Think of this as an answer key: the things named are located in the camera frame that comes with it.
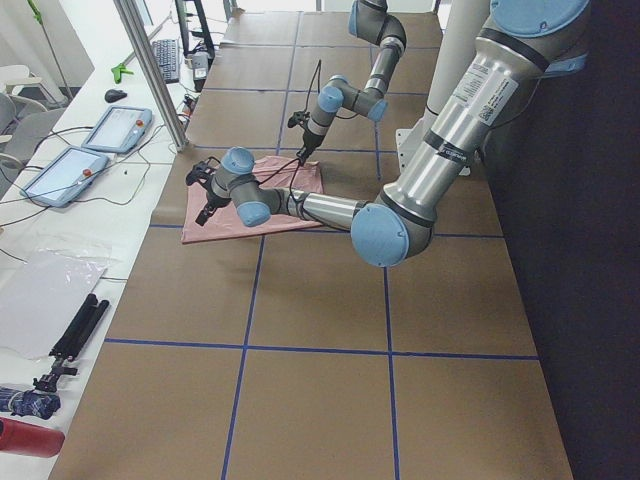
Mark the aluminium frame post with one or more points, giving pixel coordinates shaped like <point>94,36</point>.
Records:
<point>134,28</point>

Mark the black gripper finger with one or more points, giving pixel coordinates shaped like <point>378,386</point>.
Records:
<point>303,155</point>
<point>204,215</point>

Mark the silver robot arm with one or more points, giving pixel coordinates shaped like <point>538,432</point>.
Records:
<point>369,21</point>
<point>520,41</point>

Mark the black keyboard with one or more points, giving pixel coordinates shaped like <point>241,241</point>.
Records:
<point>166,54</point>

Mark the white plastic sheet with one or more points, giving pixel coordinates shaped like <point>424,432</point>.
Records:
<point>40,299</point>

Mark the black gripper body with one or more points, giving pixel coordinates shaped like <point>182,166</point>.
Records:
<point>309,139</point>
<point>213,201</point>

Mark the pink Snoopy t-shirt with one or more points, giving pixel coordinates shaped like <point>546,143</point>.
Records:
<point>225,223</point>

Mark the black folded tripod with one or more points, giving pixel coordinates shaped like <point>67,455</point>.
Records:
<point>71,343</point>

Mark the green handled tool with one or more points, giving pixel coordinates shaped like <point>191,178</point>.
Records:
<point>121,69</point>

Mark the blue teach pendant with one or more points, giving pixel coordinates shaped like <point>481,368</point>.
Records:
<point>66,177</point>
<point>119,129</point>

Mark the blue folded umbrella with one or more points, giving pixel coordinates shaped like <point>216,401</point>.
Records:
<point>29,403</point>

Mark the near blue teach pendant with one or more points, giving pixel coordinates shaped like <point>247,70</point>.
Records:
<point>66,177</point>

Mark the far blue teach pendant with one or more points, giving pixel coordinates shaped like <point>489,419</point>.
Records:
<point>119,129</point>

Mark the red bottle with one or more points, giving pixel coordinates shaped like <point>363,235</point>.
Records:
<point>30,440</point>

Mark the black computer mouse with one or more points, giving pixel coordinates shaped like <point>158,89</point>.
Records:
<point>114,95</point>

